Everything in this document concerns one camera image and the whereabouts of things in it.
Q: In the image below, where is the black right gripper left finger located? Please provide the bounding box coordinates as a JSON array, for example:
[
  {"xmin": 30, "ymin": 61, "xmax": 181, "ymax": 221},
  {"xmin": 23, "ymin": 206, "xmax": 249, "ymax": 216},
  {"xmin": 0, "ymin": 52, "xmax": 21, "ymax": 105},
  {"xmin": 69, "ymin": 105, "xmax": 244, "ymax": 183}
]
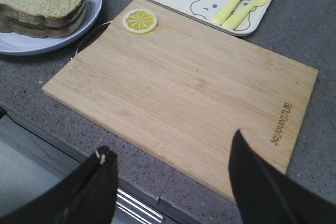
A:
[{"xmin": 1, "ymin": 146, "xmax": 118, "ymax": 223}]

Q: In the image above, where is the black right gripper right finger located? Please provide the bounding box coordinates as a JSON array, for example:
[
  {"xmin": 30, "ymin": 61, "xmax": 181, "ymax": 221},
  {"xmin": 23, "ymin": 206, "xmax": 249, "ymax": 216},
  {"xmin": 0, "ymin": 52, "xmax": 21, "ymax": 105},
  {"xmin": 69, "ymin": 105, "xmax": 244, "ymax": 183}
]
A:
[{"xmin": 228, "ymin": 130, "xmax": 335, "ymax": 223}]

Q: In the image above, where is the light blue round plate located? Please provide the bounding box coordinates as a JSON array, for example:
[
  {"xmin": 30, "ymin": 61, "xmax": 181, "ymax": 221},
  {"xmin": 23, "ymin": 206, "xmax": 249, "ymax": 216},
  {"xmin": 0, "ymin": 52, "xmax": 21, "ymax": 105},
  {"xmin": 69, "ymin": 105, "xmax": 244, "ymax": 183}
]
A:
[{"xmin": 1, "ymin": 0, "xmax": 103, "ymax": 56}]

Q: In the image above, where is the wooden cutting board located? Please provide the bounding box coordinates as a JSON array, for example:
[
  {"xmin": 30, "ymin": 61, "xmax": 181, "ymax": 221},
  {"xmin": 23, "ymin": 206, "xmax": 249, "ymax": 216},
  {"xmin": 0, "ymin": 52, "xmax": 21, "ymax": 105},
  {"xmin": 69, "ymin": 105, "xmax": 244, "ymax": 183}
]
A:
[{"xmin": 43, "ymin": 0, "xmax": 318, "ymax": 199}]

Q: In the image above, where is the lemon slice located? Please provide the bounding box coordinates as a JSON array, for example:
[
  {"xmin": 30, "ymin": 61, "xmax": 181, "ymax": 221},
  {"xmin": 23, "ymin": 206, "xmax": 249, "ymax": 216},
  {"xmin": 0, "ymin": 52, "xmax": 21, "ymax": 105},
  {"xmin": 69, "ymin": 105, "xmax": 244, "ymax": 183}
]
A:
[{"xmin": 122, "ymin": 8, "xmax": 158, "ymax": 34}]

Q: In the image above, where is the yellow plastic fork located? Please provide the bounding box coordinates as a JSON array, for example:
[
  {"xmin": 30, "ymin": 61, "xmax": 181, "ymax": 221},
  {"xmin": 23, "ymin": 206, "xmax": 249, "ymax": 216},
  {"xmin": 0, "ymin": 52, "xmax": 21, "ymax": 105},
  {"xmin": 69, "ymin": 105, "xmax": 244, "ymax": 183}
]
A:
[{"xmin": 211, "ymin": 0, "xmax": 241, "ymax": 25}]

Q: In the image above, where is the yellow plastic knife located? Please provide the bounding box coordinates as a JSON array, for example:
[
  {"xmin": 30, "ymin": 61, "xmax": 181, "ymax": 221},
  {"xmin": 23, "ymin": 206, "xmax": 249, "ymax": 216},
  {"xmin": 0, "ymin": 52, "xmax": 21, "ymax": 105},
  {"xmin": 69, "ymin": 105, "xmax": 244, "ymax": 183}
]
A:
[{"xmin": 222, "ymin": 0, "xmax": 268, "ymax": 30}]

